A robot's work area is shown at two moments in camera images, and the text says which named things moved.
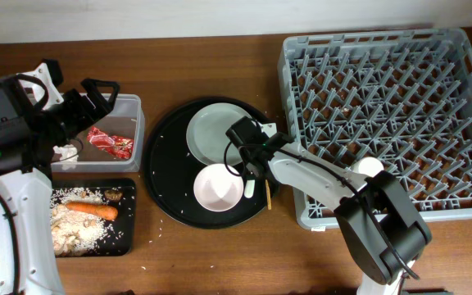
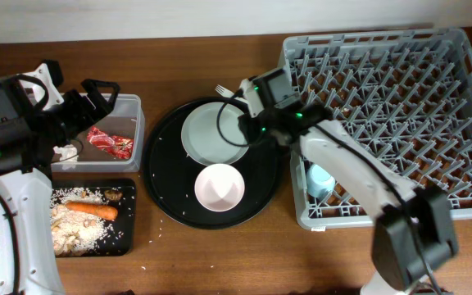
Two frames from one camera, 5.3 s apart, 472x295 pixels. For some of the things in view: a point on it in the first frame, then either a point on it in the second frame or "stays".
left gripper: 85,111 stays
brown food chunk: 113,195 stays
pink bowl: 216,189 stays
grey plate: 206,137 stays
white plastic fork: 249,188 to 228,93
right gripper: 248,170 to 250,124
